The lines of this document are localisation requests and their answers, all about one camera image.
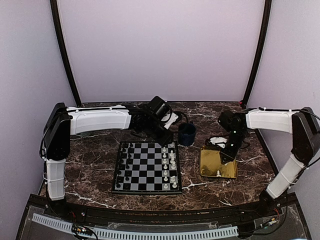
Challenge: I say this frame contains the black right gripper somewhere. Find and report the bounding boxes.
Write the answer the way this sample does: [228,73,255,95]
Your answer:
[219,129,248,165]

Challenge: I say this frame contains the black and white chessboard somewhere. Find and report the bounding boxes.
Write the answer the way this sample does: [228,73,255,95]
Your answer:
[111,141,183,195]

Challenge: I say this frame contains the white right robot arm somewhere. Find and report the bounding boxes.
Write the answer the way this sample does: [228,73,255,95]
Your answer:
[218,107,320,200]

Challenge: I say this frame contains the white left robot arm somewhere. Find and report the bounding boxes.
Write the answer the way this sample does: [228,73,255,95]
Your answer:
[39,101,178,218]

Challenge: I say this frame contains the gold metal tray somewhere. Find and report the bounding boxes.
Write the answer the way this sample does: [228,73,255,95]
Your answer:
[199,147,238,179]

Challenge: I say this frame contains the dark blue enamel mug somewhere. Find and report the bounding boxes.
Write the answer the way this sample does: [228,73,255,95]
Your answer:
[177,123,197,147]

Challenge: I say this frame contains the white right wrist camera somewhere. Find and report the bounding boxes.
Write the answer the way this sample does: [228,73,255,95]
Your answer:
[206,136,227,149]

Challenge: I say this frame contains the black front rail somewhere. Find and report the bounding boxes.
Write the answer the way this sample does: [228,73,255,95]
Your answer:
[20,193,305,228]

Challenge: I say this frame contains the white perforated cable duct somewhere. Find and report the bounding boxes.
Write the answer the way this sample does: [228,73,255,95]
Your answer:
[31,213,239,240]

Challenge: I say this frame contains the black right frame post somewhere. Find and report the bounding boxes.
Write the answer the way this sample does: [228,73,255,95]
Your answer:
[240,0,272,109]

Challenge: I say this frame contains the black frame post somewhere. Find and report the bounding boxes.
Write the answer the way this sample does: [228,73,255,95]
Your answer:
[240,0,272,109]
[49,0,82,107]

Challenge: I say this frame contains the black left frame post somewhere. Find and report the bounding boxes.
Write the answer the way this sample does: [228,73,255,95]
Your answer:
[49,0,82,107]

